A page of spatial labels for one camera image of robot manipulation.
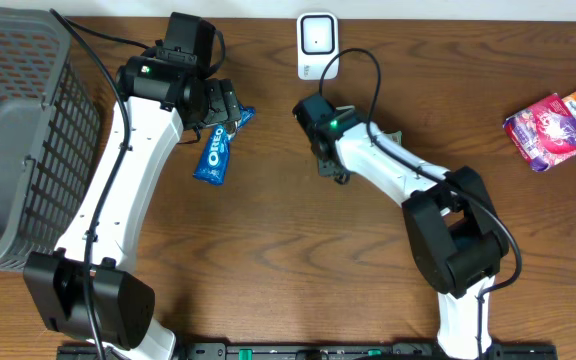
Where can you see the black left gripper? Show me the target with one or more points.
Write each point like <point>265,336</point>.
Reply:
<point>226,105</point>

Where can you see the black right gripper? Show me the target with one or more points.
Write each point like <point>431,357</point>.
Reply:
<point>329,168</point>

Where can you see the blue Oreo cookie pack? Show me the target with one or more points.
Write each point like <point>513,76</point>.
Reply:
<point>214,161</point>

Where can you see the teal wet wipes pack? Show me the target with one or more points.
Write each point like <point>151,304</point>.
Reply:
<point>396,137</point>

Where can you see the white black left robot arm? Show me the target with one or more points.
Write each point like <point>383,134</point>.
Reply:
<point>86,288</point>

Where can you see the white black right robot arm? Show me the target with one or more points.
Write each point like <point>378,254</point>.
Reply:
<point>455,237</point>

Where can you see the white barcode scanner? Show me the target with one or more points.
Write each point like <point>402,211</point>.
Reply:
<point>317,45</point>

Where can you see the grey plastic mesh basket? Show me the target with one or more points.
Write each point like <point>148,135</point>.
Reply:
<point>49,134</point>

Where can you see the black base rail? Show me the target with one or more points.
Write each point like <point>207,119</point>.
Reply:
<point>426,351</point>

